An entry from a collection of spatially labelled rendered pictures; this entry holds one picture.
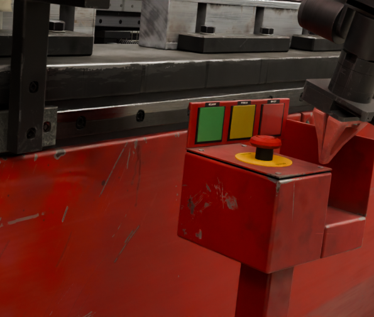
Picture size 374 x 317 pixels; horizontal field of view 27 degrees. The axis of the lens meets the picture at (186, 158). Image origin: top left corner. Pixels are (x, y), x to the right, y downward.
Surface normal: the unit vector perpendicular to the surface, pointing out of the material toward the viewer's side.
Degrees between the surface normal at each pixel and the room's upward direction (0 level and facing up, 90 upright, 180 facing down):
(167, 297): 90
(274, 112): 90
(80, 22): 90
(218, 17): 90
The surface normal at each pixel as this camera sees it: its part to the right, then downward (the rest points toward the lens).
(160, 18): -0.59, 0.11
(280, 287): 0.69, 0.22
